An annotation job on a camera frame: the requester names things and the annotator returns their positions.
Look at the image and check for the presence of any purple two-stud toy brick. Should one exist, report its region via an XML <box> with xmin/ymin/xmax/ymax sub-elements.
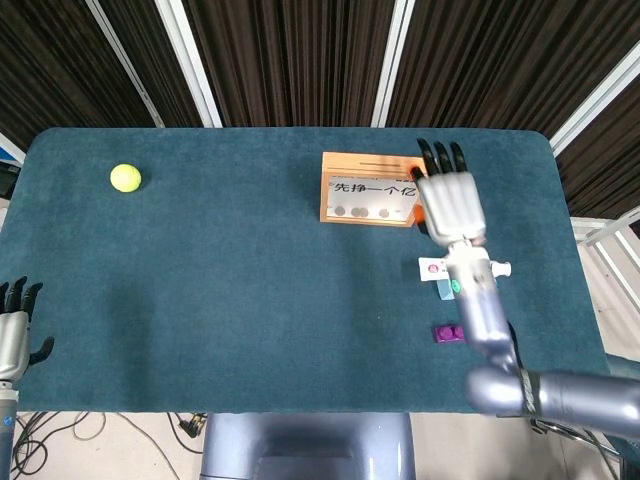
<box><xmin>432</xmin><ymin>323</ymin><xmax>469</xmax><ymax>346</ymax></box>

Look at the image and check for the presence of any black velcro strap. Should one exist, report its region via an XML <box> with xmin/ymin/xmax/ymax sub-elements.
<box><xmin>516</xmin><ymin>367</ymin><xmax>545</xmax><ymax>417</ymax></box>

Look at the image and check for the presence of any wooden box with sign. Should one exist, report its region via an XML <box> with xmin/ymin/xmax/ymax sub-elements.
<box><xmin>317</xmin><ymin>151</ymin><xmax>425</xmax><ymax>229</ymax></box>

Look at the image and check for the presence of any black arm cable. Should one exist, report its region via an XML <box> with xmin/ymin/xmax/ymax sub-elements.
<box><xmin>505</xmin><ymin>319</ymin><xmax>624</xmax><ymax>480</ymax></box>

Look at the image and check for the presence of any blue-grey robot torso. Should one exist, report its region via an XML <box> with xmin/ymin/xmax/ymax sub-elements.
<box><xmin>199</xmin><ymin>412</ymin><xmax>418</xmax><ymax>480</ymax></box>

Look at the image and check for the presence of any silver metal bracket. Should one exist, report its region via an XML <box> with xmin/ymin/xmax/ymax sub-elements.
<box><xmin>529</xmin><ymin>419</ymin><xmax>601</xmax><ymax>442</ymax></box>

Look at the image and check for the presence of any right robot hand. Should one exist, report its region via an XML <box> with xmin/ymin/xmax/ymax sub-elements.
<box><xmin>409</xmin><ymin>138</ymin><xmax>489</xmax><ymax>247</ymax></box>

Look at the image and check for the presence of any white printed tube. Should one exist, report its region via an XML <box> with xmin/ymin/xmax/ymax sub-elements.
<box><xmin>417</xmin><ymin>256</ymin><xmax>514</xmax><ymax>282</ymax></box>

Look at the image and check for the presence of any wide white frame post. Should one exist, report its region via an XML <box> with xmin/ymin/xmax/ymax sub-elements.
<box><xmin>548</xmin><ymin>34</ymin><xmax>640</xmax><ymax>154</ymax></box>
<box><xmin>370</xmin><ymin>0</ymin><xmax>417</xmax><ymax>128</ymax></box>
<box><xmin>153</xmin><ymin>0</ymin><xmax>224</xmax><ymax>129</ymax></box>

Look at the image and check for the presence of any dark brown pleated curtain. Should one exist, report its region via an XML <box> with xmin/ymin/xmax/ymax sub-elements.
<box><xmin>0</xmin><ymin>0</ymin><xmax>640</xmax><ymax>220</ymax></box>

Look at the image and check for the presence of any blue and white panel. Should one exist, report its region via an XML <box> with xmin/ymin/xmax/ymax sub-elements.
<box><xmin>0</xmin><ymin>131</ymin><xmax>26</xmax><ymax>167</ymax></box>

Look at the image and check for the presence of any black power plug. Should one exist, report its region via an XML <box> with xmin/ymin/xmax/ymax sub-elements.
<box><xmin>178</xmin><ymin>414</ymin><xmax>208</xmax><ymax>438</ymax></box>

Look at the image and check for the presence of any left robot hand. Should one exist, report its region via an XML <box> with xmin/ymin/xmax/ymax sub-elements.
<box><xmin>0</xmin><ymin>275</ymin><xmax>56</xmax><ymax>382</ymax></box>

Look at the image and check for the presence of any teal velvet table cloth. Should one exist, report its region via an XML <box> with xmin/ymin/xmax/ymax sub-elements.
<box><xmin>0</xmin><ymin>126</ymin><xmax>610</xmax><ymax>415</ymax></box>

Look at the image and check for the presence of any thin grey frame post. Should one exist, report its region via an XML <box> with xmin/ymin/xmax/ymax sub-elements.
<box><xmin>83</xmin><ymin>0</ymin><xmax>167</xmax><ymax>129</ymax></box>

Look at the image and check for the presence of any black floor cable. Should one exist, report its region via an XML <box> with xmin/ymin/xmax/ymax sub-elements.
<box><xmin>9</xmin><ymin>412</ymin><xmax>107</xmax><ymax>480</ymax></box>

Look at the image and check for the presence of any yellow-green tennis ball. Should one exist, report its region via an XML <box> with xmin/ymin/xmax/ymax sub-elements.
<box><xmin>109</xmin><ymin>163</ymin><xmax>143</xmax><ymax>194</ymax></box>

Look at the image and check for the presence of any white aluminium frame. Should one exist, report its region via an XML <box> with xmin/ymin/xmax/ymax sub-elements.
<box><xmin>569</xmin><ymin>208</ymin><xmax>640</xmax><ymax>321</ymax></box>

